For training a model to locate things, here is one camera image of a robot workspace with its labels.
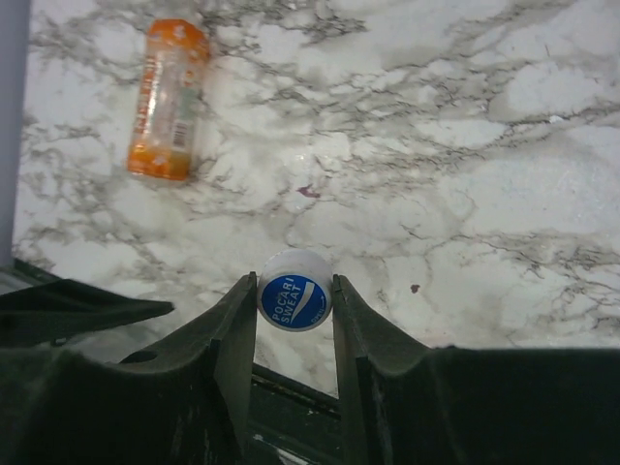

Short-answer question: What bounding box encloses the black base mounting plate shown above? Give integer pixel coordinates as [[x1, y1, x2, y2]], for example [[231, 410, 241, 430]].
[[0, 256, 343, 465]]

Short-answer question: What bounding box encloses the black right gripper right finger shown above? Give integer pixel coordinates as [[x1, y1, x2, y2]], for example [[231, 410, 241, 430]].
[[332, 275, 619, 464]]

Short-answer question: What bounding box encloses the orange label tea bottle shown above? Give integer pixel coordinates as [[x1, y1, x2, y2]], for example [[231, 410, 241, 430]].
[[126, 18, 209, 181]]

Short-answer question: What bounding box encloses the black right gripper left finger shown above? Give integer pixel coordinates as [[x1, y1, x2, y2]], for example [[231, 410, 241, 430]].
[[0, 270, 258, 465]]

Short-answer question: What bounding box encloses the blue Pocari Sweat cap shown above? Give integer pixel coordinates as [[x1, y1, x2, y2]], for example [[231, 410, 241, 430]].
[[257, 249, 333, 332]]

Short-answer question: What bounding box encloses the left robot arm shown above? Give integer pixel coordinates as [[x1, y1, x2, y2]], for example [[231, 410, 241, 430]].
[[1, 279, 174, 348]]

